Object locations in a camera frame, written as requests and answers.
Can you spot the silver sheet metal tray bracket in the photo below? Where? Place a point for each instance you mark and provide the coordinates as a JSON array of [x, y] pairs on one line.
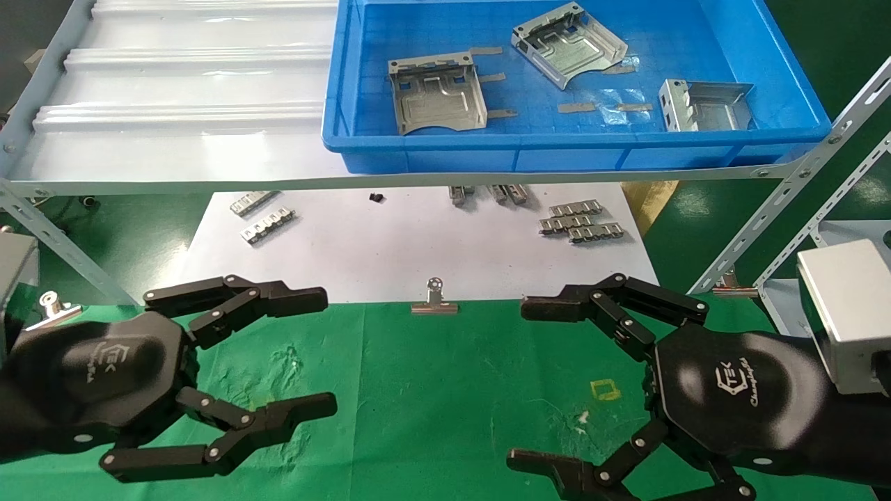
[[710, 111], [567, 49], [438, 101]]

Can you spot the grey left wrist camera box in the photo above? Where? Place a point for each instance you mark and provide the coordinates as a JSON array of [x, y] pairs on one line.
[[15, 278]]

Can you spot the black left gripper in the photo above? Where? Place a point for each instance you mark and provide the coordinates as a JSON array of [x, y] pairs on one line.
[[90, 376]]

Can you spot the small notched metal strip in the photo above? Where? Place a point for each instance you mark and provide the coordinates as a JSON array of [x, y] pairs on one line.
[[268, 226], [576, 208], [518, 195], [595, 233], [498, 194], [459, 195], [252, 203], [564, 224]]

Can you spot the brown cardboard piece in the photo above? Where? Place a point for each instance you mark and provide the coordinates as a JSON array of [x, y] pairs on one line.
[[651, 202]]

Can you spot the tiny black plastic piece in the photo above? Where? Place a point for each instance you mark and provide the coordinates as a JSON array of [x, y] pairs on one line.
[[376, 197]]

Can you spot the white paper sheet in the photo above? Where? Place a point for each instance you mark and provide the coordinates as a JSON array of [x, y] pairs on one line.
[[390, 243]]

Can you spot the blue plastic bin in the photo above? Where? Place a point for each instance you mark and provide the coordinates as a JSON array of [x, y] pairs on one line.
[[696, 42]]

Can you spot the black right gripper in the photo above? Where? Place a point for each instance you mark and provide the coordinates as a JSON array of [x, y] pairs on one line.
[[738, 396]]

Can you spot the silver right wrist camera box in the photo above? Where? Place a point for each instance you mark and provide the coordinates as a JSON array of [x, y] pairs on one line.
[[849, 313]]

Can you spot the grey tape strip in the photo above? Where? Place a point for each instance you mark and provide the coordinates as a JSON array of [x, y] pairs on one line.
[[621, 69], [502, 113], [487, 50], [635, 107], [493, 77], [576, 108]]

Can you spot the green cloth mat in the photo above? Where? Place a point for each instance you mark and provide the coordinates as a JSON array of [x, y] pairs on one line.
[[431, 390]]

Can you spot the clear glossy tape patch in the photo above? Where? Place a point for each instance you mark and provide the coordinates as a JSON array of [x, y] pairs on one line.
[[626, 60], [614, 117]]

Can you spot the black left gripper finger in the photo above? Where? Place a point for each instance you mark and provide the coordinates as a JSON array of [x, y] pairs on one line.
[[292, 414]]

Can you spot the white corrugated shelf board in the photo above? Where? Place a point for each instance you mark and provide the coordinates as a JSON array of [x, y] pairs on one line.
[[174, 83]]

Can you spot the grey slotted angle brace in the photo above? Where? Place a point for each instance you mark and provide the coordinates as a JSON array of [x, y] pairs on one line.
[[786, 188], [835, 202], [56, 236]]

